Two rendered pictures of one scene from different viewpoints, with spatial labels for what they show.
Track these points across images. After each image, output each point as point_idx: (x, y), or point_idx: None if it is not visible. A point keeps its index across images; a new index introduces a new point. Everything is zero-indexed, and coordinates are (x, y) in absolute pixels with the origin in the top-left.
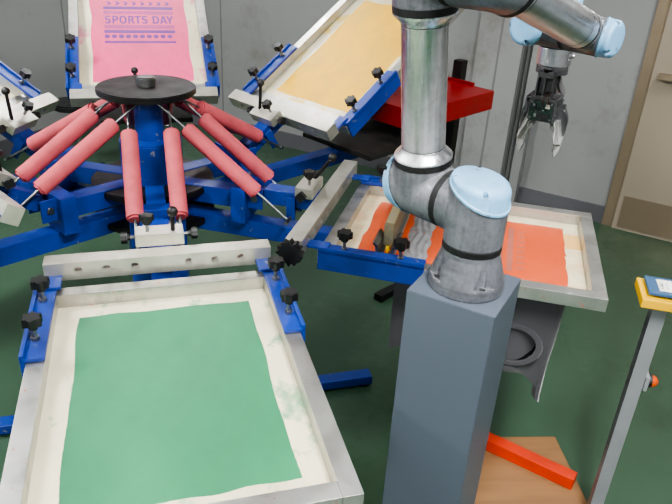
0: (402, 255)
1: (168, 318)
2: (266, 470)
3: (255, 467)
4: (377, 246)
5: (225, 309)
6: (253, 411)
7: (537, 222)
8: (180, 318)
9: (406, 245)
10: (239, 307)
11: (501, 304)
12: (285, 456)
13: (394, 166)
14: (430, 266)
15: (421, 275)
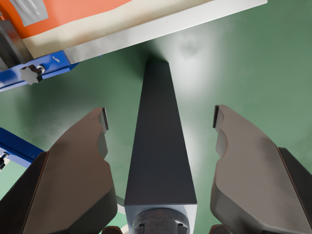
0: (22, 20)
1: (3, 187)
2: (123, 221)
3: (119, 222)
4: (8, 68)
5: (13, 169)
6: None
7: None
8: (7, 185)
9: (38, 76)
10: (16, 164)
11: (191, 231)
12: (124, 216)
13: None
14: (127, 219)
15: (128, 229)
